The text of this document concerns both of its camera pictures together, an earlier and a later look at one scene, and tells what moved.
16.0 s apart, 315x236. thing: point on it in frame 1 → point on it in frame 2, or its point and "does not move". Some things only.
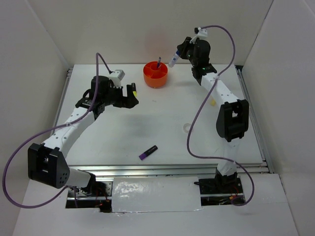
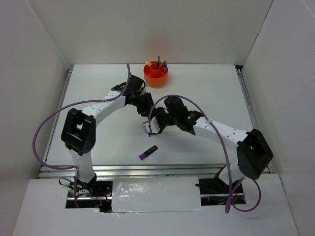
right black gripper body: x=187 y=51 → x=164 y=119
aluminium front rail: x=193 y=170 does not move
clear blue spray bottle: x=174 y=59 → x=165 y=68
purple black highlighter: x=148 y=152 does not move
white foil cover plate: x=155 y=194 does not move
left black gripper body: x=113 y=97 → x=143 y=103
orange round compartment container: x=154 y=77 does not move
